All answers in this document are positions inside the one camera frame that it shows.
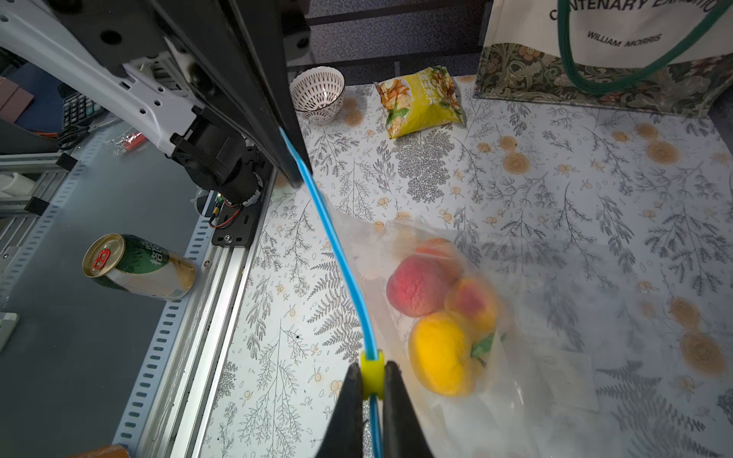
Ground yellow wrinkled peach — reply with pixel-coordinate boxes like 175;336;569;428
414;238;466;284

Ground white round strainer bowl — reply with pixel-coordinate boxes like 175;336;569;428
289;66;346;125

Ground yellow snack packet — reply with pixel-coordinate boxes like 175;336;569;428
375;66;466;139

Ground canvas tote bag green handles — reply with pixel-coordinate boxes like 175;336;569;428
475;0;732;118

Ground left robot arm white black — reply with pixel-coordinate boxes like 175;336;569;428
1;1;310;202

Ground clear zip-top bag blue zipper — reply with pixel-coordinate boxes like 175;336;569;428
283;104;732;457

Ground pink peach with leaf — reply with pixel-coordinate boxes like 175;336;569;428
386;255;454;318

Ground yellow peach green leaf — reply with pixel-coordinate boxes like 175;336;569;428
408;311;496;397

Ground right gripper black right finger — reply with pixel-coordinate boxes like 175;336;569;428
383;361;433;458

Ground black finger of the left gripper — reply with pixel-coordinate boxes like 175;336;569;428
151;1;310;187

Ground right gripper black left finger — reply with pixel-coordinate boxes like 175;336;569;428
315;363;364;458

